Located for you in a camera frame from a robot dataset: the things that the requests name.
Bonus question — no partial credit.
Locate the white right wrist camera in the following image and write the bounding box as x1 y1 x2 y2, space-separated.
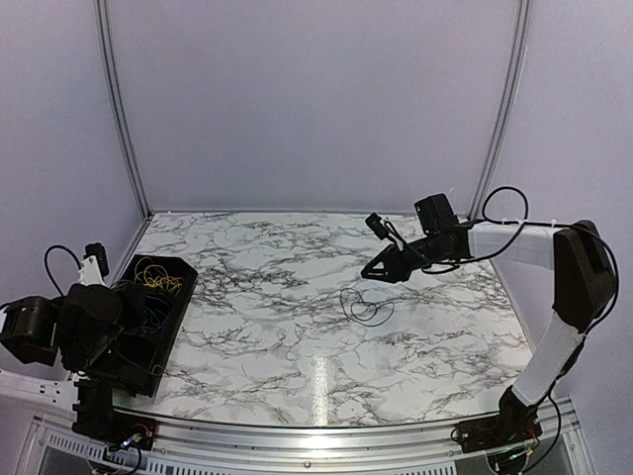
365 213 394 241

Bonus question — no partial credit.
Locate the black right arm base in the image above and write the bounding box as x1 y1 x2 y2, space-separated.
450 386 543 453

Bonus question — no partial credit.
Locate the grey left frame post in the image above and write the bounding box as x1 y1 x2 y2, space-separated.
94 0 152 220

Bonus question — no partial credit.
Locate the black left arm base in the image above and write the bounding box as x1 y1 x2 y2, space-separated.
71 379 157 451

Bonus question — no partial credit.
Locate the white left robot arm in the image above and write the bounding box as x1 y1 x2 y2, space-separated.
1 242 153 446

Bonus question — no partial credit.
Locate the yellow cable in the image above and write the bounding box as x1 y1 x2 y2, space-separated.
133 255 185 296

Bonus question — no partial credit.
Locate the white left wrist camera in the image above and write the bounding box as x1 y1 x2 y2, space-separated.
78 242 110 286

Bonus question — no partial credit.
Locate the aluminium front table rail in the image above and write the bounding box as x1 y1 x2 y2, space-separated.
19 390 594 475

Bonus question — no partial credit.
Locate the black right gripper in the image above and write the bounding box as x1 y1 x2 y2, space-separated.
361 233 451 284

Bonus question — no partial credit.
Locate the grey corner frame post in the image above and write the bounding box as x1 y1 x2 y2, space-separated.
467 0 532 218

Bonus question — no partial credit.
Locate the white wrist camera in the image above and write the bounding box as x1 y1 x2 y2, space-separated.
78 242 110 286
365 213 394 241

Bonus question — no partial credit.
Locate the black divided storage bin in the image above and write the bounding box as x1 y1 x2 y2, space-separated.
84 254 198 398

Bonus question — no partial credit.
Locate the black cable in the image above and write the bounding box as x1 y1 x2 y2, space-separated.
339 286 397 328

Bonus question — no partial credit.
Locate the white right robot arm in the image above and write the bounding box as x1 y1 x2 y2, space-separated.
361 194 620 443

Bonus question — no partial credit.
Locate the blue cable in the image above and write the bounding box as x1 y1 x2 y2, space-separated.
137 291 175 337

